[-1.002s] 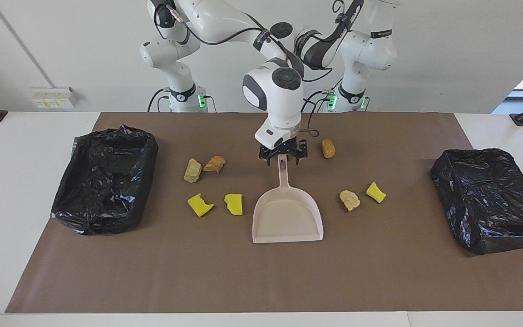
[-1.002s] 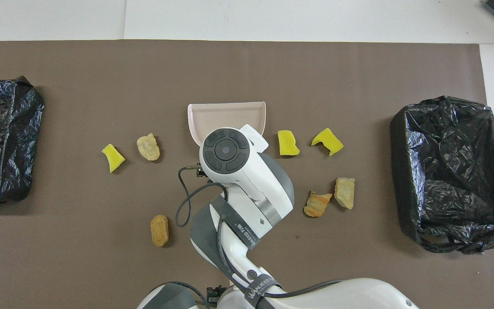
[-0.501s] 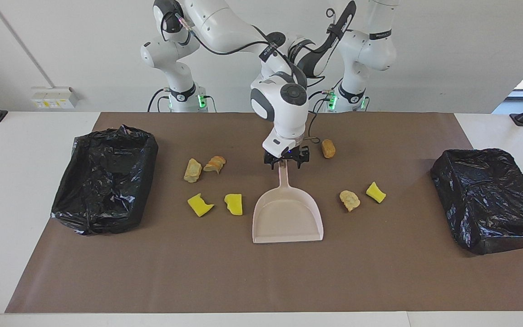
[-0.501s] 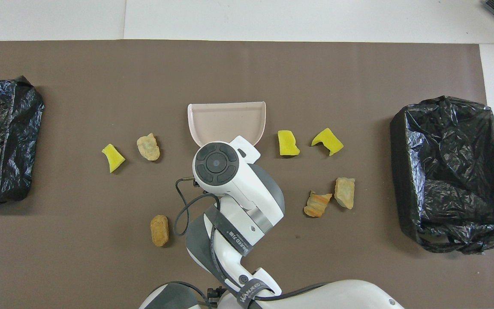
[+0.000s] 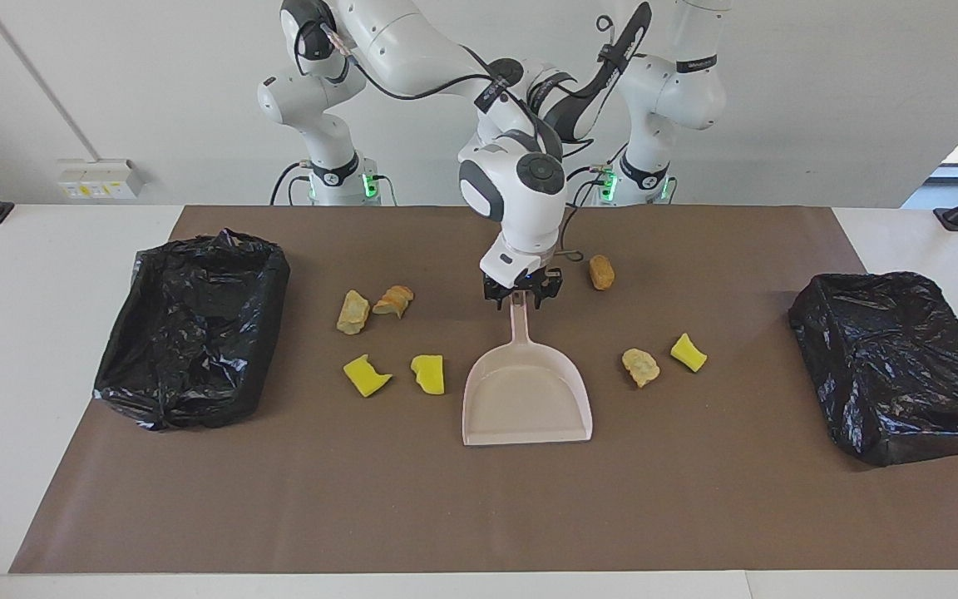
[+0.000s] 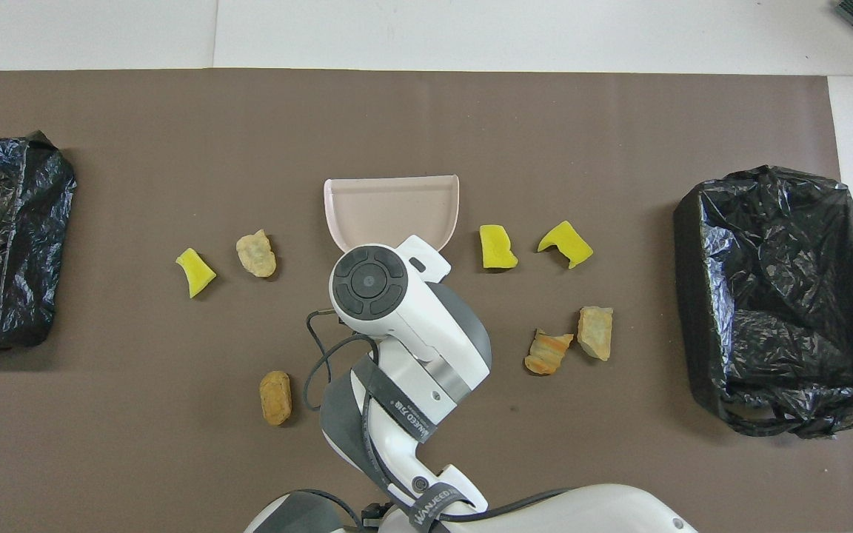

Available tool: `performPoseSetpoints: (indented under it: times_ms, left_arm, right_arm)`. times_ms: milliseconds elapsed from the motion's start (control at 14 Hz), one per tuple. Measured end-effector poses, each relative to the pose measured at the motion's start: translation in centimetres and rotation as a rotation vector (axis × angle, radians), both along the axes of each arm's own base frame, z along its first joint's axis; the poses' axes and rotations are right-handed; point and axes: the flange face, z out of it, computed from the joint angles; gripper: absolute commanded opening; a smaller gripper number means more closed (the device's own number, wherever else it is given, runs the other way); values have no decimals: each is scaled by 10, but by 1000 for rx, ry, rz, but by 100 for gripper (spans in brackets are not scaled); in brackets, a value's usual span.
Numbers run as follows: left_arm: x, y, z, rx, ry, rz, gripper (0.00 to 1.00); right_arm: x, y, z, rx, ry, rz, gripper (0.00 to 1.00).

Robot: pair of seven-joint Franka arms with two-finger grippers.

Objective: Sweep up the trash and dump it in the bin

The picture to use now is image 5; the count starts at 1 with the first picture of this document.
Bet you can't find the brown paper table mat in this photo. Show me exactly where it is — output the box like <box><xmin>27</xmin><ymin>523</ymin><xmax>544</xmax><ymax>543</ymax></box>
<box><xmin>9</xmin><ymin>205</ymin><xmax>958</xmax><ymax>575</ymax></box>

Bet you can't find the white wall socket box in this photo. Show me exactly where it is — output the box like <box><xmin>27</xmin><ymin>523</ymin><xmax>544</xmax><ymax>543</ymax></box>
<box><xmin>57</xmin><ymin>159</ymin><xmax>145</xmax><ymax>200</ymax></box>

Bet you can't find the bright yellow sponge piece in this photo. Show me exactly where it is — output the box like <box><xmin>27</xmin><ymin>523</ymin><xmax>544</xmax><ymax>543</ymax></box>
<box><xmin>343</xmin><ymin>354</ymin><xmax>393</xmax><ymax>399</ymax></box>
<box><xmin>410</xmin><ymin>354</ymin><xmax>446</xmax><ymax>396</ymax></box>
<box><xmin>669</xmin><ymin>333</ymin><xmax>708</xmax><ymax>374</ymax></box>

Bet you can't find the pale pink plastic dustpan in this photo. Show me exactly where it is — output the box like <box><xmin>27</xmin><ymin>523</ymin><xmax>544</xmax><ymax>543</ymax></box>
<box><xmin>462</xmin><ymin>291</ymin><xmax>594</xmax><ymax>447</ymax></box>

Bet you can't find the pale tan sponge scrap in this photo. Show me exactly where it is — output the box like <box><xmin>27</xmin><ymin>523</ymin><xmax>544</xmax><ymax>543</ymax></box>
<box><xmin>621</xmin><ymin>348</ymin><xmax>661</xmax><ymax>389</ymax></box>

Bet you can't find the pale green-yellow sponge scrap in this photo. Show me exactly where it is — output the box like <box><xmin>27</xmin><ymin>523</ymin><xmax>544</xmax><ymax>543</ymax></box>
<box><xmin>337</xmin><ymin>290</ymin><xmax>371</xmax><ymax>336</ymax></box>

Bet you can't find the black right arm base cable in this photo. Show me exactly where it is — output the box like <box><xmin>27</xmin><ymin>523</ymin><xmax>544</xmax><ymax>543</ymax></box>
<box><xmin>269</xmin><ymin>162</ymin><xmax>314</xmax><ymax>206</ymax></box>

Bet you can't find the orange striped sponge scrap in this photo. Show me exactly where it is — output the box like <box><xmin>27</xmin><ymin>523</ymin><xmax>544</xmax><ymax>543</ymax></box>
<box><xmin>372</xmin><ymin>285</ymin><xmax>415</xmax><ymax>319</ymax></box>

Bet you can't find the bin lined with black bag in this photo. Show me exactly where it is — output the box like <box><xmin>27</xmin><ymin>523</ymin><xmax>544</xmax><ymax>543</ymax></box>
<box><xmin>788</xmin><ymin>271</ymin><xmax>958</xmax><ymax>468</ymax></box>
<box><xmin>93</xmin><ymin>229</ymin><xmax>291</xmax><ymax>432</ymax></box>

